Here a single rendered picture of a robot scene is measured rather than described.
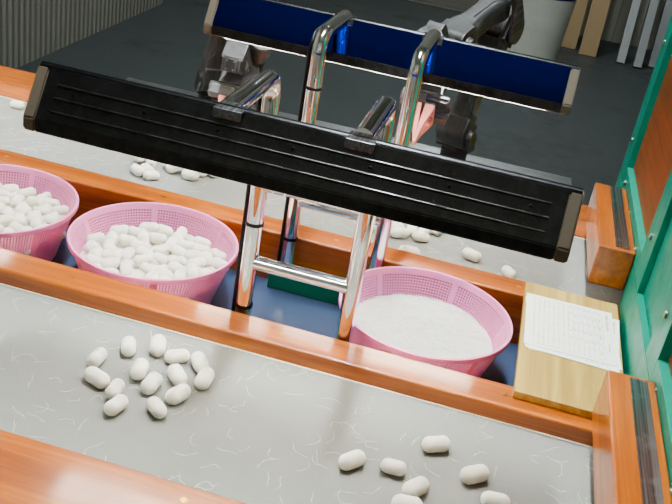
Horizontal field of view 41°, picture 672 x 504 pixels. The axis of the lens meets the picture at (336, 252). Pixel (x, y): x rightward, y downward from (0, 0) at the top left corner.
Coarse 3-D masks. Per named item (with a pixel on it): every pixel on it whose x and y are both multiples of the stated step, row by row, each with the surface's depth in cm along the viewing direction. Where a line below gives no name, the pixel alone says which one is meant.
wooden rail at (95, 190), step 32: (0, 160) 159; (32, 160) 161; (96, 192) 157; (128, 192) 156; (160, 192) 158; (128, 224) 158; (320, 256) 152; (416, 256) 152; (480, 288) 147; (512, 288) 147; (512, 320) 148
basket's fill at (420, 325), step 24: (360, 312) 140; (384, 312) 141; (408, 312) 141; (432, 312) 142; (456, 312) 145; (384, 336) 133; (408, 336) 135; (432, 336) 136; (456, 336) 138; (480, 336) 140
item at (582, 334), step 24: (528, 312) 138; (552, 312) 139; (576, 312) 140; (600, 312) 142; (528, 336) 131; (552, 336) 133; (576, 336) 134; (600, 336) 135; (576, 360) 128; (600, 360) 129
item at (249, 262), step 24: (264, 72) 109; (240, 96) 100; (264, 96) 114; (384, 96) 108; (240, 120) 98; (384, 120) 102; (360, 144) 96; (264, 192) 120; (360, 216) 118; (240, 240) 124; (360, 240) 119; (240, 264) 125; (264, 264) 124; (288, 264) 124; (360, 264) 120; (240, 288) 126; (336, 288) 123; (360, 288) 122; (240, 312) 128; (336, 336) 126
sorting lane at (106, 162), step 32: (0, 96) 194; (0, 128) 179; (64, 160) 170; (96, 160) 172; (128, 160) 175; (192, 192) 166; (224, 192) 169; (320, 224) 163; (352, 224) 165; (448, 256) 160; (512, 256) 164; (576, 256) 169; (576, 288) 157; (608, 288) 159
